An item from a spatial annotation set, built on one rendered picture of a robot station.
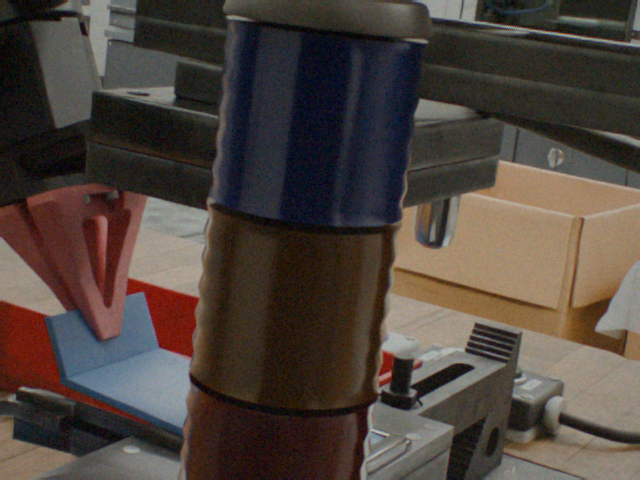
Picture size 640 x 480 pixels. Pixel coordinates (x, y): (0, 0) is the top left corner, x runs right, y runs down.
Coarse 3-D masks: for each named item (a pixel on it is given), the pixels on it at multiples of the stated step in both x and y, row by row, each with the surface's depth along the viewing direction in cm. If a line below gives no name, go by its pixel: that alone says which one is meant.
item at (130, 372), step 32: (64, 320) 60; (128, 320) 64; (64, 352) 60; (96, 352) 61; (128, 352) 63; (160, 352) 65; (64, 384) 60; (96, 384) 59; (128, 384) 60; (160, 384) 61; (160, 416) 57
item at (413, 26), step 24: (240, 0) 23; (264, 0) 22; (288, 0) 22; (312, 0) 22; (336, 0) 22; (360, 0) 22; (384, 0) 22; (408, 0) 23; (288, 24) 22; (312, 24) 22; (336, 24) 22; (360, 24) 22; (384, 24) 22; (408, 24) 23
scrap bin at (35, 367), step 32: (128, 288) 92; (160, 288) 91; (0, 320) 83; (32, 320) 82; (160, 320) 91; (192, 320) 90; (0, 352) 84; (32, 352) 82; (192, 352) 90; (384, 352) 82; (0, 384) 84; (32, 384) 83; (384, 384) 77; (128, 416) 79
